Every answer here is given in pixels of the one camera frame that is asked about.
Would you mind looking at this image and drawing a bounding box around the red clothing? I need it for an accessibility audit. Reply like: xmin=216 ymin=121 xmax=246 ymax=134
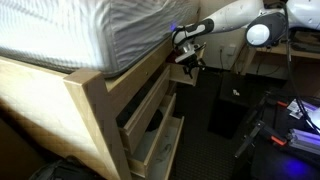
xmin=165 ymin=52 xmax=183 ymax=65

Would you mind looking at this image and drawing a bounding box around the aluminium profile rail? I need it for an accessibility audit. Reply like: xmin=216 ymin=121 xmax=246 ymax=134
xmin=287 ymin=127 xmax=320 ymax=156

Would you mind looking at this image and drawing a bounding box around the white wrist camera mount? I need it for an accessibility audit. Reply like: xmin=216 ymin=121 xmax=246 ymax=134
xmin=174 ymin=42 xmax=201 ymax=65

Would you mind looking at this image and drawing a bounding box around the black garment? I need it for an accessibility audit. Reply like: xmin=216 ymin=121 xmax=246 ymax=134
xmin=146 ymin=108 xmax=165 ymax=133

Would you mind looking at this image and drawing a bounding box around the black box with sticker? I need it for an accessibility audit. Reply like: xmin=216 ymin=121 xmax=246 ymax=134
xmin=208 ymin=70 xmax=270 ymax=140

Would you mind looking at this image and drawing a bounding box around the black backpack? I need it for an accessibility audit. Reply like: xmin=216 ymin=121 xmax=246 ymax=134
xmin=28 ymin=154 xmax=102 ymax=180

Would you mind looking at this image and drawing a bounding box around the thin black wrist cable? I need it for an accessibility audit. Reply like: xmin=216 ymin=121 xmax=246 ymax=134
xmin=170 ymin=25 xmax=188 ymax=45

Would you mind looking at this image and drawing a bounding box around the black desk device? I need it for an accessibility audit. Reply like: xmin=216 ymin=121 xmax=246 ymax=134
xmin=289 ymin=31 xmax=320 ymax=53

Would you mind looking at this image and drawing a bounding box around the light wooden drawer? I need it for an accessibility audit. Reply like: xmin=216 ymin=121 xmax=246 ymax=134
xmin=146 ymin=114 xmax=186 ymax=180
xmin=165 ymin=49 xmax=201 ymax=87
xmin=116 ymin=64 xmax=173 ymax=155
xmin=126 ymin=93 xmax=178 ymax=178

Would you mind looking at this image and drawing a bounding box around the black clamp orange trigger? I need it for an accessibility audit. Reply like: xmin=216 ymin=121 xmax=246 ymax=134
xmin=248 ymin=89 xmax=290 ymax=125
xmin=233 ymin=119 xmax=290 ymax=160

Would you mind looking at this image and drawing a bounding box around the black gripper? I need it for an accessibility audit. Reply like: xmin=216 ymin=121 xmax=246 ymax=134
xmin=182 ymin=54 xmax=207 ymax=80

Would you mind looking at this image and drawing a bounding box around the light wooden bed frame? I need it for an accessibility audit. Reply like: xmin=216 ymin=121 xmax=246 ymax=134
xmin=0 ymin=24 xmax=201 ymax=180

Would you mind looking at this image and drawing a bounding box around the grey crumpled cloth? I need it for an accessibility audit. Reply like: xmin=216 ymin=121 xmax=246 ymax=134
xmin=153 ymin=142 xmax=175 ymax=163

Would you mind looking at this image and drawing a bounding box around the wooden desk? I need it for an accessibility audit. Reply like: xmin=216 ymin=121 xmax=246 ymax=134
xmin=238 ymin=31 xmax=320 ymax=78

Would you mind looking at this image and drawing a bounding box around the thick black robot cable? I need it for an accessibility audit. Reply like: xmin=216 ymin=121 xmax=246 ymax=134
xmin=281 ymin=2 xmax=320 ymax=135

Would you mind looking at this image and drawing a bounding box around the mattress with striped sheet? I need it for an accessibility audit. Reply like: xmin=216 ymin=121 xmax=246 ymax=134
xmin=0 ymin=0 xmax=201 ymax=80

